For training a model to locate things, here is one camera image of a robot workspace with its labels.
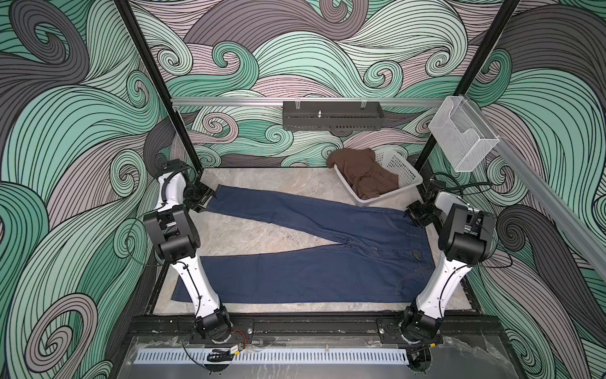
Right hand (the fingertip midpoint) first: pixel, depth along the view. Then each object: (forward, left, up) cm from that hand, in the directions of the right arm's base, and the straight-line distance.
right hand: (405, 215), depth 101 cm
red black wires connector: (-49, +72, -3) cm, 87 cm away
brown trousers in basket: (+25, +17, +5) cm, 31 cm away
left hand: (+2, +82, +12) cm, 83 cm away
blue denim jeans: (-17, +14, +1) cm, 22 cm away
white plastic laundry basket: (+19, -6, +4) cm, 20 cm away
